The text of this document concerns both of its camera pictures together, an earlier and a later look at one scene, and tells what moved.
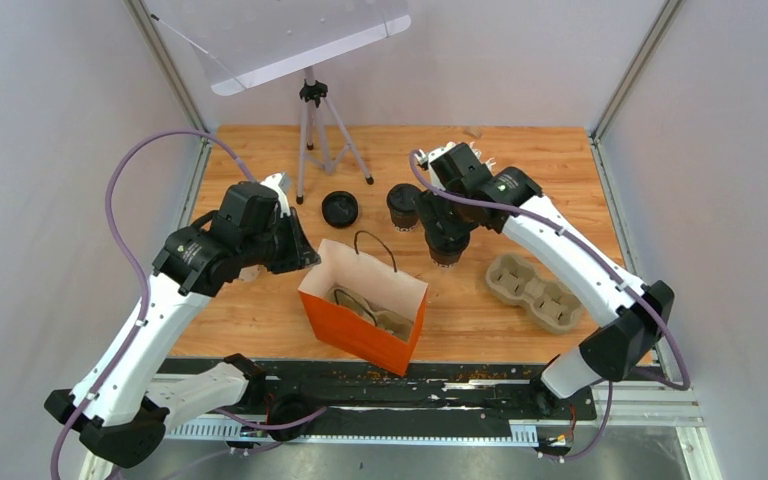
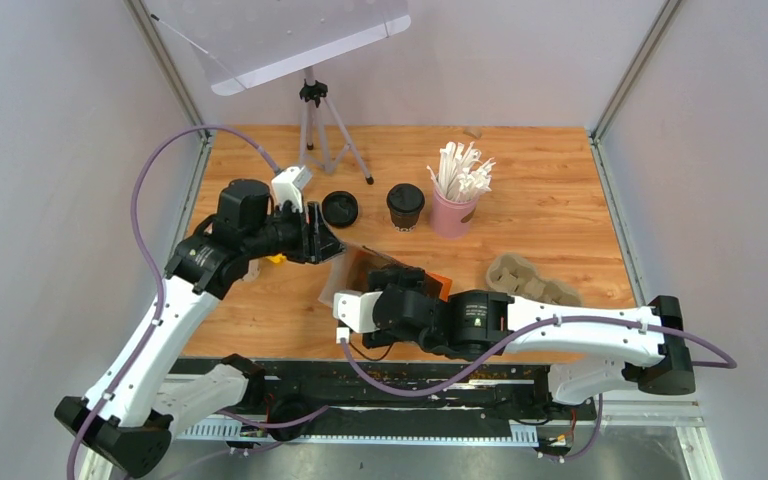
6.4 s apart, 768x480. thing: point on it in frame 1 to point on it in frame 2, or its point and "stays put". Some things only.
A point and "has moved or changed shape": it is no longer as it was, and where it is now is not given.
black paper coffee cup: (405, 222) stays put
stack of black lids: (339, 209) stays put
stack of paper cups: (250, 273) stays put
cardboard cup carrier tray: (515, 279) stays put
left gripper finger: (306, 256) to (321, 242)
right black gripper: (430, 208) to (404, 280)
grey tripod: (321, 138) stays put
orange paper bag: (360, 303) has moved or changed shape
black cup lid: (404, 198) stays put
